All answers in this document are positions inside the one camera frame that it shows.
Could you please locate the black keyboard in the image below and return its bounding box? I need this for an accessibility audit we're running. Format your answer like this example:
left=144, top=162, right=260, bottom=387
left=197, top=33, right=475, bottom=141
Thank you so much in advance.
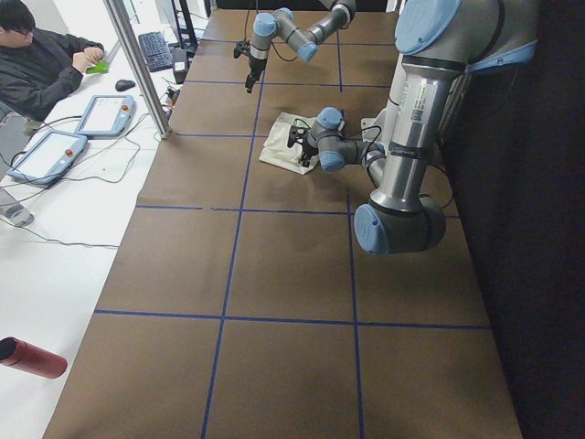
left=138, top=32, right=173, bottom=72

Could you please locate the red cylindrical bottle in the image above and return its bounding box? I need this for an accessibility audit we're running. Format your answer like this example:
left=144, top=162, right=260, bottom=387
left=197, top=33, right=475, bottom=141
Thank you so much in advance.
left=1, top=337, right=68, bottom=379

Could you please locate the blue teach pendant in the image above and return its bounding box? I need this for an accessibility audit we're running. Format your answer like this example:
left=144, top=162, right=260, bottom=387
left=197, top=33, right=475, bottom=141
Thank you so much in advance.
left=7, top=130, right=88, bottom=186
left=74, top=95, right=135, bottom=138

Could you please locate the brown paper table cover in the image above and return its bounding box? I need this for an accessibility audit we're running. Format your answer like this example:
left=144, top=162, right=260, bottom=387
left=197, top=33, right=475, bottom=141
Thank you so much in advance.
left=45, top=10, right=520, bottom=438

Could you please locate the clear water bottle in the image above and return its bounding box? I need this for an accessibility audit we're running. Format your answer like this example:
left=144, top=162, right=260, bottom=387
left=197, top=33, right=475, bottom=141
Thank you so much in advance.
left=0, top=187, right=35, bottom=227

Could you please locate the far blue teach pendant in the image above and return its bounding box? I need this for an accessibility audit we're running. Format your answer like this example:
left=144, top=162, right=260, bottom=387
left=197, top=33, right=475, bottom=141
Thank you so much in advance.
left=74, top=95, right=135, bottom=138

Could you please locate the cream long sleeve cat shirt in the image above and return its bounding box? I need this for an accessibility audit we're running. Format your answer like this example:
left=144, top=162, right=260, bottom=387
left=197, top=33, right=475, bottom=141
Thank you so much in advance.
left=259, top=112, right=319, bottom=175

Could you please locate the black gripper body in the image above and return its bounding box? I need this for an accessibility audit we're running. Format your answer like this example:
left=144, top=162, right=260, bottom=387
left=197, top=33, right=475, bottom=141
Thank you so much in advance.
left=302, top=135, right=319, bottom=158
left=249, top=57, right=266, bottom=78

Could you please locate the small black box device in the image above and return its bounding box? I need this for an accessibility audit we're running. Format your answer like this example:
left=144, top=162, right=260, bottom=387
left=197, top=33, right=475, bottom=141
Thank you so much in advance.
left=172, top=48, right=189, bottom=84

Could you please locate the near blue teach pendant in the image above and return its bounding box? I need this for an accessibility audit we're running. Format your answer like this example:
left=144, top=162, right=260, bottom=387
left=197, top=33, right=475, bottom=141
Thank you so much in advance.
left=7, top=130, right=88, bottom=186

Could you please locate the aluminium frame post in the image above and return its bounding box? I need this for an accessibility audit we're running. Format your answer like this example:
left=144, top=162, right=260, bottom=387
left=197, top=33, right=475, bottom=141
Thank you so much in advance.
left=103, top=0, right=171, bottom=139

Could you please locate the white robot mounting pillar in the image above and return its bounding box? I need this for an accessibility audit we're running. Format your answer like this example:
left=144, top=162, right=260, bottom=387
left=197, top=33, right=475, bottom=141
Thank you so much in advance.
left=361, top=55, right=406, bottom=148

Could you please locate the black computer mouse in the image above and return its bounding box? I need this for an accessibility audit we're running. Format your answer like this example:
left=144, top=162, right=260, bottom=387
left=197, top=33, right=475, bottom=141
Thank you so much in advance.
left=114, top=80, right=135, bottom=92

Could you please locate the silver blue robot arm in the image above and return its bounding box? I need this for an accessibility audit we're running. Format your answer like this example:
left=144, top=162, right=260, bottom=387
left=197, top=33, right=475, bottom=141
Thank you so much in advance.
left=234, top=1, right=356, bottom=93
left=287, top=1, right=540, bottom=255

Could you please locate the green small object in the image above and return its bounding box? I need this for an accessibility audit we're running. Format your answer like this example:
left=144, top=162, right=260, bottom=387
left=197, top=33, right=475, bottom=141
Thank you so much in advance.
left=86, top=62, right=110, bottom=74

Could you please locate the person in black jacket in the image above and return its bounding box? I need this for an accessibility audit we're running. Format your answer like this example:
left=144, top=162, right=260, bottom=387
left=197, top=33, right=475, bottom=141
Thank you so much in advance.
left=1, top=1, right=104, bottom=123

